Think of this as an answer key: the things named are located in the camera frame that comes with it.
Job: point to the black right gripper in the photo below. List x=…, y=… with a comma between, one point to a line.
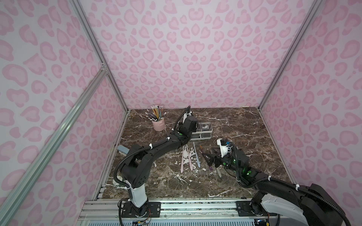
x=216, y=160

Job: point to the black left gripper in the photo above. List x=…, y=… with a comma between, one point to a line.
x=191, y=124

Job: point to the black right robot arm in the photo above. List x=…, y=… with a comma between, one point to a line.
x=311, y=205

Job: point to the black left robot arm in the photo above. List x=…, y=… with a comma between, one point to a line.
x=134, y=170

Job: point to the cream toothbrush holder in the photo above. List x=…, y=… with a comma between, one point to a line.
x=204, y=132

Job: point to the grey blue toothbrush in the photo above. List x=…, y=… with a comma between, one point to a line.
x=196, y=154

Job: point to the pale pink toothbrush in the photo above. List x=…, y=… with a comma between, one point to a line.
x=182, y=161

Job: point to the pink pencil cup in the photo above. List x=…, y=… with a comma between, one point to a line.
x=159, y=125

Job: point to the coloured pencils bunch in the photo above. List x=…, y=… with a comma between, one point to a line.
x=156, y=113

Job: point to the grey blue box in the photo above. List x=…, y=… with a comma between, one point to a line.
x=123, y=150

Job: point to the white tape roll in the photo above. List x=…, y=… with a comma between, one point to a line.
x=116, y=182

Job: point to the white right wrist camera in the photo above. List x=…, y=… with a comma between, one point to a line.
x=225, y=147

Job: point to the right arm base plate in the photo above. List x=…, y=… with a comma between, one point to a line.
x=246, y=209

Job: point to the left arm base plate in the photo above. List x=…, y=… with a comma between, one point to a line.
x=129, y=210

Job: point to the aluminium frame rail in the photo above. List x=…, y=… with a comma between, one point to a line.
x=207, y=211

